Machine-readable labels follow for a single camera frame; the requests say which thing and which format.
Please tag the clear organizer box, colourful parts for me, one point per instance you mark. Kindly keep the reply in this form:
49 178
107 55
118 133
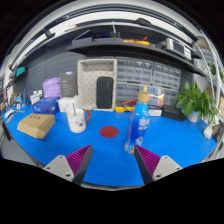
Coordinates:
156 96

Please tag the black shelf unit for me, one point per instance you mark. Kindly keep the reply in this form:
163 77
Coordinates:
133 49

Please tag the white dotted open tray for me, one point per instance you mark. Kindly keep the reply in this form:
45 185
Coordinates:
87 83

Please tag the small green leafy plant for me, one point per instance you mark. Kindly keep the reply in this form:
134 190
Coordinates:
213 68

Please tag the green potted plant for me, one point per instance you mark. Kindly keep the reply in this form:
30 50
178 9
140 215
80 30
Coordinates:
196 100

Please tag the metal spoon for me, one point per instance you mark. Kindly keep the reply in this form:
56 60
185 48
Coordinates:
74 110

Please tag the black rounded case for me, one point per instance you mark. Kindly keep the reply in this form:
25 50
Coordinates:
104 92

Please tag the black box with white label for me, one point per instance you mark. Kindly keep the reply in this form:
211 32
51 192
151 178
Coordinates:
155 112

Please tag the dark grey upright box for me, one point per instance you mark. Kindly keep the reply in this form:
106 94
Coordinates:
68 84

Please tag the purple plastic bag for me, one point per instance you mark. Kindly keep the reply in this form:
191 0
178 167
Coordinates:
51 87

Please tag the teal wall-mounted holder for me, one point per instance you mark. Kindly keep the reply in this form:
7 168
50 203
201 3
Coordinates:
20 71

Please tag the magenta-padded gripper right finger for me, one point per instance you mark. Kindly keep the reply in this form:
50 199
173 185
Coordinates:
148 160

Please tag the blue drink bottle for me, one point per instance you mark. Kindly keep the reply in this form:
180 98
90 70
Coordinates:
138 123

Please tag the yellow multimeter with red leads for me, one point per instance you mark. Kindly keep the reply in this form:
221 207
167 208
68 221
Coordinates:
125 106

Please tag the flat black box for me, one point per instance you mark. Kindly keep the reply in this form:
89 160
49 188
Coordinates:
173 113

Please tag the grey small-parts drawer cabinet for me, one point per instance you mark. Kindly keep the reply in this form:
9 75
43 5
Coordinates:
126 90
134 70
170 96
166 76

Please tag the brown cardboard box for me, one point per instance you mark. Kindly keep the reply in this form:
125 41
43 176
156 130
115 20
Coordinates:
35 125

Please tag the white mug with face print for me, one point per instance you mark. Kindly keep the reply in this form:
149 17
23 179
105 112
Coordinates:
76 124

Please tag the small white printed box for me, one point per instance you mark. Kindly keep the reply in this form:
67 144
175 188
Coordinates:
36 97

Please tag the flat round red coaster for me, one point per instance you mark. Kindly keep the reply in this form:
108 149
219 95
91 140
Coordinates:
109 132

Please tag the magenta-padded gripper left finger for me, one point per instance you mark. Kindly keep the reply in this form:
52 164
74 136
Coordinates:
78 160

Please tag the blue printed box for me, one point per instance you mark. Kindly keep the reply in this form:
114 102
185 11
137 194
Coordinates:
46 106

